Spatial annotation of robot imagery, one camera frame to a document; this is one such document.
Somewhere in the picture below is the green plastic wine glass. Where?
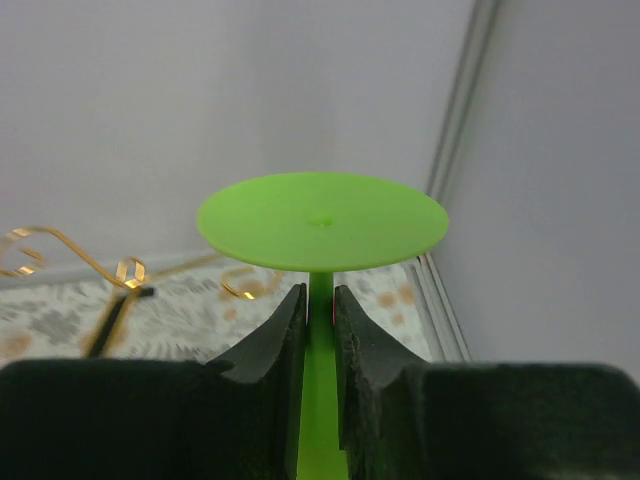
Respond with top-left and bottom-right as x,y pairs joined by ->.
196,172 -> 449,479

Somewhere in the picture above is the gold wine glass rack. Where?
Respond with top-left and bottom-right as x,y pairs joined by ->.
1,226 -> 265,358

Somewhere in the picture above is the floral table mat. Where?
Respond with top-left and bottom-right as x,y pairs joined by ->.
1,261 -> 431,363

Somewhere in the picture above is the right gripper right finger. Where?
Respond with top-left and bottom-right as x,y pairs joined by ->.
334,286 -> 639,479

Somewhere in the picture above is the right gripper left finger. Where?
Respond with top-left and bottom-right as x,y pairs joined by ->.
1,284 -> 307,479

